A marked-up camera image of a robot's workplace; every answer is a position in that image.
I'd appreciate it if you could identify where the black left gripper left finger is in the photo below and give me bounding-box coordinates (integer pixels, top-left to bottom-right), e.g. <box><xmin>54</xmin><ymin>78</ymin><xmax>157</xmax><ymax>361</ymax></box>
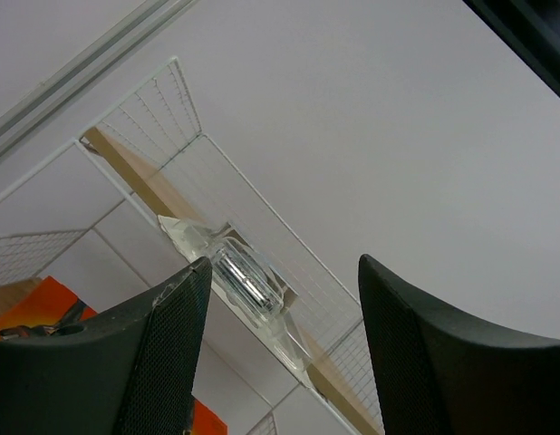
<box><xmin>0</xmin><ymin>257</ymin><xmax>212</xmax><ymax>434</ymax></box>

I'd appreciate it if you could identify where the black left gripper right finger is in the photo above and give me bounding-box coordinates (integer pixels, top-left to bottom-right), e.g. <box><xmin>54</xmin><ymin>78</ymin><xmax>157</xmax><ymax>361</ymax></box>
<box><xmin>358</xmin><ymin>255</ymin><xmax>560</xmax><ymax>434</ymax></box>

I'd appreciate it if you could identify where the orange Fusion5 box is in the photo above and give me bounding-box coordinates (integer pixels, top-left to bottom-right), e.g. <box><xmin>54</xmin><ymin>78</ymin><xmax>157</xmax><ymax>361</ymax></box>
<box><xmin>0</xmin><ymin>276</ymin><xmax>96</xmax><ymax>341</ymax></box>
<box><xmin>188</xmin><ymin>399</ymin><xmax>228</xmax><ymax>435</ymax></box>

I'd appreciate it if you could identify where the clear blue blister razor pack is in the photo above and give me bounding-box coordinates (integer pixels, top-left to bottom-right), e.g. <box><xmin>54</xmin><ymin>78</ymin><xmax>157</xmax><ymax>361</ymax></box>
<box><xmin>157</xmin><ymin>215</ymin><xmax>311</xmax><ymax>372</ymax></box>

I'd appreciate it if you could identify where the white wire wooden shelf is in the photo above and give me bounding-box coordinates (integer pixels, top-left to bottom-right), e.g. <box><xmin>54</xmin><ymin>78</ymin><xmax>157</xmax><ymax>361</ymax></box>
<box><xmin>0</xmin><ymin>58</ymin><xmax>383</xmax><ymax>434</ymax></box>

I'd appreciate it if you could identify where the aluminium corner post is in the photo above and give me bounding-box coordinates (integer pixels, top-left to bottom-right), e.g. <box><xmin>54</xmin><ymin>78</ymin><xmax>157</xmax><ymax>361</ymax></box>
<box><xmin>0</xmin><ymin>1</ymin><xmax>195</xmax><ymax>164</ymax></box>

